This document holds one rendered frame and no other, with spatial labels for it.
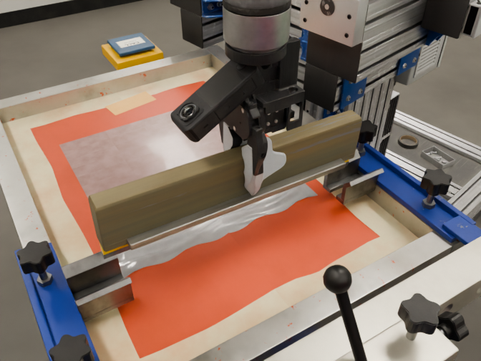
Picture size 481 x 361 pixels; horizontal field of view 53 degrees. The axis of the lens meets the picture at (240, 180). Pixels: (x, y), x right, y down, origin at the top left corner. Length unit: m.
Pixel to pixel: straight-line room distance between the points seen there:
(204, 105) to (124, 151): 0.44
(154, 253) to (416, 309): 0.40
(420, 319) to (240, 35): 0.34
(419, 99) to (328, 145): 2.48
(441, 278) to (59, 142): 0.75
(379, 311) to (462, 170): 1.73
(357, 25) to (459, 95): 2.39
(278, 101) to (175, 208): 0.19
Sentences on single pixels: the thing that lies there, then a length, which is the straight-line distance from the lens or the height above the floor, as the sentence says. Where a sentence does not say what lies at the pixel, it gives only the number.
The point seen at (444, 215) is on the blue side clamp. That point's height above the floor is 1.00.
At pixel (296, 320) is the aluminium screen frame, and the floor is 0.99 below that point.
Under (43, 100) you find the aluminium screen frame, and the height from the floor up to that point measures 0.98.
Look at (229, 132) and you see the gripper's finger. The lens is 0.65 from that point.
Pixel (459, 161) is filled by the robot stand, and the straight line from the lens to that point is 2.36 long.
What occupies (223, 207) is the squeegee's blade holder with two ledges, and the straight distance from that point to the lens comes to 0.66.
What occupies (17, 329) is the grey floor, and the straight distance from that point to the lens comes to 1.99.
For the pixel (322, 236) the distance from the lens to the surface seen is 0.80.
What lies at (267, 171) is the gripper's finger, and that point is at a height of 1.12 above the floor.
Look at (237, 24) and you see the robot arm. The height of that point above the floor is 1.32.
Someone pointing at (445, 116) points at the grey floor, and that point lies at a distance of 3.08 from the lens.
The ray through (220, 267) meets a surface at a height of 0.95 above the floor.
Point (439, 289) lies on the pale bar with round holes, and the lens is 0.66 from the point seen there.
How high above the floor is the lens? 1.52
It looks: 40 degrees down
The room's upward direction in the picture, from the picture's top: straight up
